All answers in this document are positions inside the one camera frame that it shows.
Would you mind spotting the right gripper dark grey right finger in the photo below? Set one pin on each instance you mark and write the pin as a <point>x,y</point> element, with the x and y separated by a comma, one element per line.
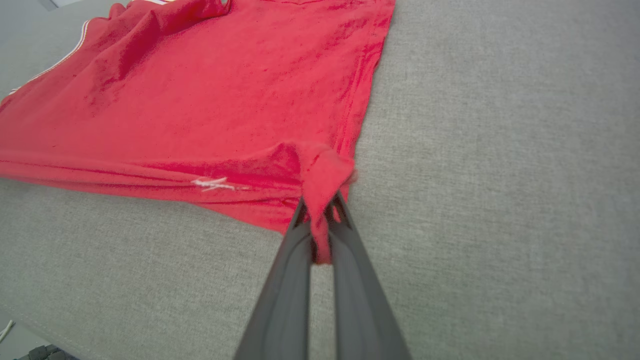
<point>362,310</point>

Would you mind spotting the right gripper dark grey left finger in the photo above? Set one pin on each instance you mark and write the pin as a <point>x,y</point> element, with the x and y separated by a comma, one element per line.
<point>282,310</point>

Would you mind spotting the red garment with white stripes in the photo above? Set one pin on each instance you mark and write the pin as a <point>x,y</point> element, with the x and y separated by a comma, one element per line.
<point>210,100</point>

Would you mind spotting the grey fabric sofa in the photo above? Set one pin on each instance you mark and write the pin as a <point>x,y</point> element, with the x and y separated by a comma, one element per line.
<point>500,200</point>

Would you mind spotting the dark grey ribbed object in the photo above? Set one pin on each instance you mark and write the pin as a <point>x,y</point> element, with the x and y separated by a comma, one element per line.
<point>47,354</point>

